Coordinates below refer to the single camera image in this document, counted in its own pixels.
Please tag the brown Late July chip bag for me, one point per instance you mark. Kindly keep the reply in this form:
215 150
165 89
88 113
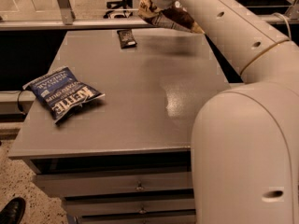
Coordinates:
175 18

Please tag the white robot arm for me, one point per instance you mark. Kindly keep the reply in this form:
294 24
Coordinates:
245 153

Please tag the dark rxbar chocolate bar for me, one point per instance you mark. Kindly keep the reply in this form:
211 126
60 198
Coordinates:
126 38

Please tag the blue Kettle chip bag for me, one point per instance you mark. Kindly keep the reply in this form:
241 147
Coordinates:
61 93

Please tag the grey drawer cabinet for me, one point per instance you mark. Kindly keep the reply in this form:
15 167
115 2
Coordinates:
153 93

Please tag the black office chair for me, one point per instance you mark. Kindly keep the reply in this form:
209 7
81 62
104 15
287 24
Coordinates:
120 2

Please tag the top grey drawer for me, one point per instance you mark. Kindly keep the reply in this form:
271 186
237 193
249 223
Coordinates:
114 182

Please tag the grey drawer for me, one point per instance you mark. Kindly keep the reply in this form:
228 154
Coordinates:
130 205
171 217
114 182

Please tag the bottom grey drawer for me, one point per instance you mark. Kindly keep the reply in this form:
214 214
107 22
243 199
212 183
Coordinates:
171 217

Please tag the middle grey drawer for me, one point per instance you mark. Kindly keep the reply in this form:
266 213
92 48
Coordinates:
130 205

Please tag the black leather shoe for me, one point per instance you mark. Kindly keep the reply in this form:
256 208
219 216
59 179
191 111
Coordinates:
13 212

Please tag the metal railing frame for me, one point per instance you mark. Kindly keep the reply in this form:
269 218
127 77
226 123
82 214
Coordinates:
25 15

